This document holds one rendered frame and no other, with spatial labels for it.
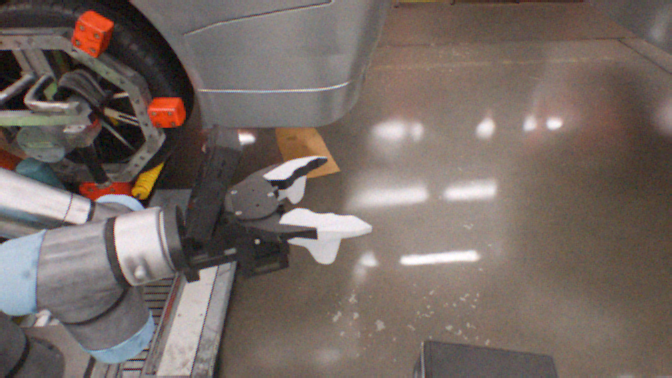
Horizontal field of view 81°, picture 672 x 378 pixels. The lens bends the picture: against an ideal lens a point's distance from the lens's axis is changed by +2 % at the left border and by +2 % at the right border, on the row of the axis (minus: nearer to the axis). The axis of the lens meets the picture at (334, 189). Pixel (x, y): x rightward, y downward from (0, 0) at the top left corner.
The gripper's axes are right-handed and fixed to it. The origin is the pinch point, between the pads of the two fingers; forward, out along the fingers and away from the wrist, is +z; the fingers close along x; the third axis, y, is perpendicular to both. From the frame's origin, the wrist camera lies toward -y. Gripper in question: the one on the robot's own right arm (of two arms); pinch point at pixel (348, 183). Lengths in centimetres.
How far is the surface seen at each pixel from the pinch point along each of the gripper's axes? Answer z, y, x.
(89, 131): -47, 20, -79
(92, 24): -40, -4, -94
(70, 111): -49, 14, -79
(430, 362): 33, 87, -21
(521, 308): 94, 118, -45
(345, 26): 30, 2, -83
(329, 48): 25, 8, -84
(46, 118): -56, 16, -81
